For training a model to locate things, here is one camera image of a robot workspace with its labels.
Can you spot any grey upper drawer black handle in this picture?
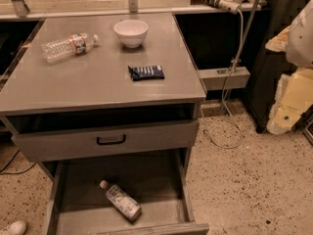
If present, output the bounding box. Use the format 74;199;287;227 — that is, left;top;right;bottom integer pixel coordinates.
13;120;199;162

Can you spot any metal rail shelf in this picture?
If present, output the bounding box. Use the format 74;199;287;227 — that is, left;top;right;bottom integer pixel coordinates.
0;0;268;22

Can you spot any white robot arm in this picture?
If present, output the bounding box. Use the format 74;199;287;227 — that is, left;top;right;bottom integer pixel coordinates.
265;0;313;134

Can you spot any white cable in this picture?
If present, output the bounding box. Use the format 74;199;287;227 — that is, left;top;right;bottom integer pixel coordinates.
199;8;246;150

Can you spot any dark blue snack packet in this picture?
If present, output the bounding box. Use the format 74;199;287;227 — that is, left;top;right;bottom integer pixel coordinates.
128;66;164;81

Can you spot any white ceramic bowl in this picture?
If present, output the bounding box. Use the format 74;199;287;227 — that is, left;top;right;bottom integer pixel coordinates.
113;20;149;48

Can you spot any grey open middle drawer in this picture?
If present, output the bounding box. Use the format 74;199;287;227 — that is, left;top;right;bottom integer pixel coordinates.
42;150;209;235

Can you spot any blue plastic bottle white cap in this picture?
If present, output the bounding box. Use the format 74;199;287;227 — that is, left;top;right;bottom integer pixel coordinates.
100;180;142;222

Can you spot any grey metal drawer cabinet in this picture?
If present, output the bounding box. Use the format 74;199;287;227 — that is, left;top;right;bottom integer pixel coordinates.
0;13;205;176

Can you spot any clear water bottle red label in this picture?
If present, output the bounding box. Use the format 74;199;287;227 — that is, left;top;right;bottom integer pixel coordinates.
41;32;99;63

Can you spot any black floor cable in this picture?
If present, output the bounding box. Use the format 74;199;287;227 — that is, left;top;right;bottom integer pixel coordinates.
0;150;37;176

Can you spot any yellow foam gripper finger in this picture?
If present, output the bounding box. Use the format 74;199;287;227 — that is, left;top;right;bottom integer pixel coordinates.
266;68;313;135

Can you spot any grey metal bracket block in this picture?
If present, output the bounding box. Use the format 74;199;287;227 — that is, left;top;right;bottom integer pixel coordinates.
199;67;250;91

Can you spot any white shoe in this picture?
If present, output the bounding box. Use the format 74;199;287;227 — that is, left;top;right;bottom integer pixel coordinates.
0;220;27;235

